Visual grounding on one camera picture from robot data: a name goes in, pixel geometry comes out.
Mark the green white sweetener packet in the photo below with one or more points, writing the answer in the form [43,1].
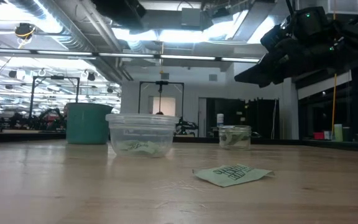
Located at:
[233,139]
[232,175]
[138,147]

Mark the white screen panel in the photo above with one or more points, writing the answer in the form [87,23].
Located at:
[166,105]

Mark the white bottle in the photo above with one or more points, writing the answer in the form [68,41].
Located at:
[220,119]

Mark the teal mug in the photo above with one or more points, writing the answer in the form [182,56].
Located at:
[85,124]

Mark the silver ceiling air duct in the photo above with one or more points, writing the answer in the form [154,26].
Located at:
[73,25]

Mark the long ceiling light bar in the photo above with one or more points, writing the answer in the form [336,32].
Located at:
[126,55]

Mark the clear glass jar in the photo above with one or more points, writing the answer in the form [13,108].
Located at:
[235,128]

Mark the black partition panels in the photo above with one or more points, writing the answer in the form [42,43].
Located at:
[259,118]

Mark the red box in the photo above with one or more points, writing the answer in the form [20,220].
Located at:
[318,136]

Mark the clear plastic round container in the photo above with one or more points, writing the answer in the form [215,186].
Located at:
[141,124]

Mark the black background robot arm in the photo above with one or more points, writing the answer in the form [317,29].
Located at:
[185,126]
[47,116]

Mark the grey ceiling box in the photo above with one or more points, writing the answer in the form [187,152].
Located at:
[191,17]

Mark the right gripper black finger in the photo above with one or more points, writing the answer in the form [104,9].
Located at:
[255,72]
[270,83]

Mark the light green cup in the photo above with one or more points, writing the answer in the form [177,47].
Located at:
[338,133]

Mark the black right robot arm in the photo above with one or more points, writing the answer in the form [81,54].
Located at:
[346,34]

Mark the black gantry frame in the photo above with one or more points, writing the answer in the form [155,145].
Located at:
[56,77]
[161,83]

